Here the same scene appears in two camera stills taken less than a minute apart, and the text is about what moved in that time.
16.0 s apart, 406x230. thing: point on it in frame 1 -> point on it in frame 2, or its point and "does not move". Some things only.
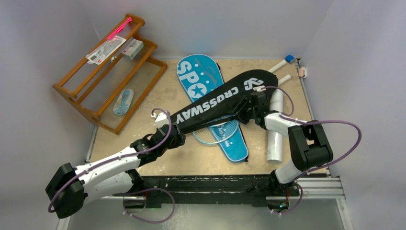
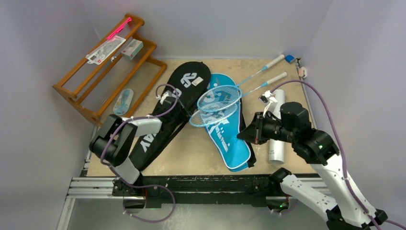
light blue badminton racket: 223,132 -> 216,112
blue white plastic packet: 123,102 does not move
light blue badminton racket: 282,63 -> 222,96
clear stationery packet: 99,54 does not move
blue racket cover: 200,74 -> 227,122
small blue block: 289,58 does not move
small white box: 133,48 does not move
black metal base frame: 209,190 does not move
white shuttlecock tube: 275,140 does not move
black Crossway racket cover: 221,100 -> 191,83
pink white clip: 302,72 does not move
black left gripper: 178,139 -> 181,110
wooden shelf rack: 110,83 does not move
